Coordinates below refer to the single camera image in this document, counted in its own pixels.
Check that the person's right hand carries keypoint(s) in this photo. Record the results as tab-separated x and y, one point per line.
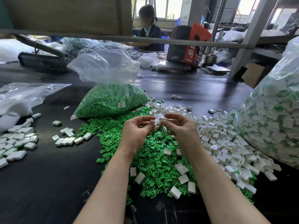
184	133

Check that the person's left hand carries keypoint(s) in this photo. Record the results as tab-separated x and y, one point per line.
134	135

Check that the single white plastic block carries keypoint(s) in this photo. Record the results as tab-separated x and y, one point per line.
157	120

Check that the pile of green parts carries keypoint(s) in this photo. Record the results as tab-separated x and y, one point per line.
106	131

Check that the pile of white plastic caps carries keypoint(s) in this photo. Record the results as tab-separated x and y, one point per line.
232	141

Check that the pile of assembled white pieces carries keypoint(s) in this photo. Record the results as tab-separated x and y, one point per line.
18	142

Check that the person's left forearm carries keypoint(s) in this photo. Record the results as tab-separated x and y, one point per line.
105	198

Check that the person's right forearm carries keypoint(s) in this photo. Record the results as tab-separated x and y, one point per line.
228	198

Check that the bag of green clips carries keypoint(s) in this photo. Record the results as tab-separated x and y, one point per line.
112	100

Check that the large bag of white caps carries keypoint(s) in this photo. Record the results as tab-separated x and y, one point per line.
278	114

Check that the clear bag of pale parts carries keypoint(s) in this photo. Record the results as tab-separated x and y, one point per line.
85	46

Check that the white paper sheets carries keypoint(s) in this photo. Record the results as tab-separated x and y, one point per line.
216	69

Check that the crumpled white plastic bag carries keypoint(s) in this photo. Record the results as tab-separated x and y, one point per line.
149	60

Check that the metal bowl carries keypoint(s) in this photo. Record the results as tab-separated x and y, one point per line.
210	59

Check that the black and red box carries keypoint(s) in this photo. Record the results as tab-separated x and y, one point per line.
187	48

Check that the cardboard box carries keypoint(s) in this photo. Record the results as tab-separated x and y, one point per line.
256	75

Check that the black table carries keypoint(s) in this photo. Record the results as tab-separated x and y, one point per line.
46	189

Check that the empty clear plastic bag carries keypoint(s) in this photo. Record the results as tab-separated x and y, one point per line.
27	93

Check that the white bags on shelf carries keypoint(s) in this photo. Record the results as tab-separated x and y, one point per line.
252	34

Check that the brown board panel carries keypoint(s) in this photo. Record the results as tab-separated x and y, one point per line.
64	15

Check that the white plastic sheet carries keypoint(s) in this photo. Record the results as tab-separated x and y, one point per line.
14	50

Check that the grey metal shelf frame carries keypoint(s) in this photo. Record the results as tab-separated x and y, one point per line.
93	37

